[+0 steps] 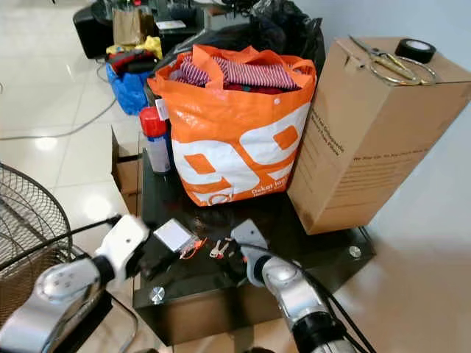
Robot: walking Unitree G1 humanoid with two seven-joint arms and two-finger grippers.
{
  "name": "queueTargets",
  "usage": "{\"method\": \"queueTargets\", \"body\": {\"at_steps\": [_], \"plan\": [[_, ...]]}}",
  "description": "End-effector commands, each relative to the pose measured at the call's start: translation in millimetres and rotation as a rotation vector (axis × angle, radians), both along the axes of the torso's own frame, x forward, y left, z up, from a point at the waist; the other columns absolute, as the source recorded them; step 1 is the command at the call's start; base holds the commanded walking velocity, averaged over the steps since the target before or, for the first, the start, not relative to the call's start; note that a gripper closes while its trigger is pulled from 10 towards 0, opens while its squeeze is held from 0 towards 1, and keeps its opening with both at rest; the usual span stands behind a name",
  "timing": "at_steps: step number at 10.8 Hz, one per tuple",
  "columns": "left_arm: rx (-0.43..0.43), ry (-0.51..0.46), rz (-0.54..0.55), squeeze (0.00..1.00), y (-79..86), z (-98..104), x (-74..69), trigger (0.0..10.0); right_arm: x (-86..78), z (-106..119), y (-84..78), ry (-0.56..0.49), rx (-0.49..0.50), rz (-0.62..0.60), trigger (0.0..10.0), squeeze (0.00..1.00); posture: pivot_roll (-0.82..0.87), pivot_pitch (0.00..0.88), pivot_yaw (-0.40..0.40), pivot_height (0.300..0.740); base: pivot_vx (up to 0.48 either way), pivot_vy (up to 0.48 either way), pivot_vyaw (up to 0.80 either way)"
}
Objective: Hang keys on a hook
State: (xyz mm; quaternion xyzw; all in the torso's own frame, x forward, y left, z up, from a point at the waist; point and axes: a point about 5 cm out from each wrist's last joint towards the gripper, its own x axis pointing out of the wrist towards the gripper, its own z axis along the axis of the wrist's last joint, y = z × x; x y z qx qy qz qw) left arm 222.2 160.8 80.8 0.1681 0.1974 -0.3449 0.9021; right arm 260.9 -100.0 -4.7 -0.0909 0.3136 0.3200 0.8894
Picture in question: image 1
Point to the blue bag with clothes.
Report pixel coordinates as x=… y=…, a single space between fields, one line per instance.
x=129 y=88

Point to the black tape roll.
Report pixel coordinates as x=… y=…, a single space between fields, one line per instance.
x=414 y=50

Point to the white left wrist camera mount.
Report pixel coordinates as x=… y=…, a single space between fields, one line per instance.
x=126 y=239

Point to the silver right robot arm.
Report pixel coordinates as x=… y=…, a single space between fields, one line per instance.
x=294 y=294

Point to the tall brown cardboard box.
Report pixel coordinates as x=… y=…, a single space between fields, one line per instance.
x=375 y=140

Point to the black glass table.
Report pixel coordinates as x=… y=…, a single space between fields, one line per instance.
x=213 y=309

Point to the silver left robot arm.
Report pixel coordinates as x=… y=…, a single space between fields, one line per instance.
x=59 y=290

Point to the black rubbish bag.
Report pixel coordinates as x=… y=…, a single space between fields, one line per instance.
x=287 y=29

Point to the brown paper bag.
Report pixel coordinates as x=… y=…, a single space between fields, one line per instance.
x=131 y=28

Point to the red capped spray can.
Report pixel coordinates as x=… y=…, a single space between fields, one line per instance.
x=156 y=140

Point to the small brown cardboard box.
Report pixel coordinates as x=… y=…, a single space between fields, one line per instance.
x=126 y=173

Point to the red striped cloth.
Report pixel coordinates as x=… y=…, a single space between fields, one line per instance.
x=254 y=73

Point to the keys with white tag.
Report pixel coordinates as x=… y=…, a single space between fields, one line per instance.
x=174 y=235

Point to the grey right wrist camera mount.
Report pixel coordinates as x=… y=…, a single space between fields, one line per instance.
x=249 y=235

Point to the orange and white shopping bag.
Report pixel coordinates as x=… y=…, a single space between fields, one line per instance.
x=228 y=132

